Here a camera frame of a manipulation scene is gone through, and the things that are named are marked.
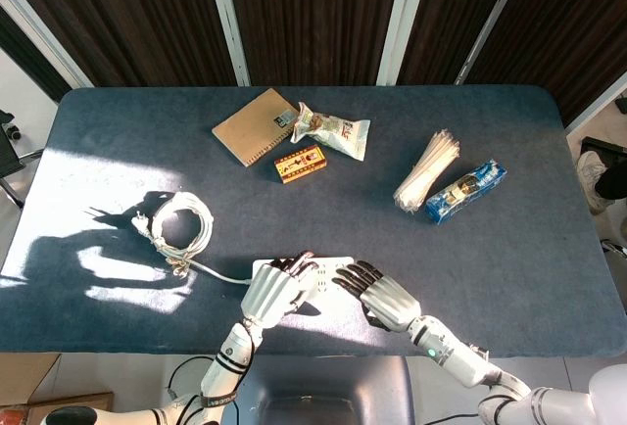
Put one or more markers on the white power strip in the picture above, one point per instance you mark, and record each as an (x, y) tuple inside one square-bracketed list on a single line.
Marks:
[(325, 275)]

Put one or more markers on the dark trouser leg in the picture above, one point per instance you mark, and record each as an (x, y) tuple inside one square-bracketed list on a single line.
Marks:
[(614, 182)]

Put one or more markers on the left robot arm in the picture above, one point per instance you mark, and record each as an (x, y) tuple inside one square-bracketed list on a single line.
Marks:
[(227, 361)]

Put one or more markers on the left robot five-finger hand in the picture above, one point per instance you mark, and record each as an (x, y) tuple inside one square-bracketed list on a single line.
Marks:
[(272, 293)]

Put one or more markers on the blue cookie package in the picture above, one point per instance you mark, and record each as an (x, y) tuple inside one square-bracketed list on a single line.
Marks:
[(460, 192)]

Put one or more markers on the brown cardboard box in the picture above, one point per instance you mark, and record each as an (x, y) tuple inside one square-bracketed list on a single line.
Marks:
[(81, 403)]

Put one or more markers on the white snack bag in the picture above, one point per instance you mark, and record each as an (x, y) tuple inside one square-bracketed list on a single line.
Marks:
[(338, 133)]

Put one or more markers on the white sneaker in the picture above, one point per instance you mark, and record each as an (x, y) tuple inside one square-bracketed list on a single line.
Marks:
[(590, 175)]

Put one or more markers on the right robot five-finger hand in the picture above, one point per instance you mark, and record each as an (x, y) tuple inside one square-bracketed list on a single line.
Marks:
[(389, 302)]

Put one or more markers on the bundle of wrapped chopsticks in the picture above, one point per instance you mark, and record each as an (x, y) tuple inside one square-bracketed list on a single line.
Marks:
[(431, 170)]

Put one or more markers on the dark slatted partition panel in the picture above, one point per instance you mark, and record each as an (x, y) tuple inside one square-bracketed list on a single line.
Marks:
[(313, 14), (147, 14), (578, 28), (24, 62), (450, 14)]

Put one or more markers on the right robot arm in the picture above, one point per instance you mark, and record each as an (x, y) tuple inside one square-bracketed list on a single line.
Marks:
[(455, 356)]

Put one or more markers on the small red yellow box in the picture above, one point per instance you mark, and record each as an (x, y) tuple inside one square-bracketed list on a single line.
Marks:
[(300, 164)]

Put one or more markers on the blue felt table cover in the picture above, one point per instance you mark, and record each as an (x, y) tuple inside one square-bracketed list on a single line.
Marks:
[(343, 209)]

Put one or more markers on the brown spiral notebook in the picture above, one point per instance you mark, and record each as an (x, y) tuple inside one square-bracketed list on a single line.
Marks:
[(250, 126)]

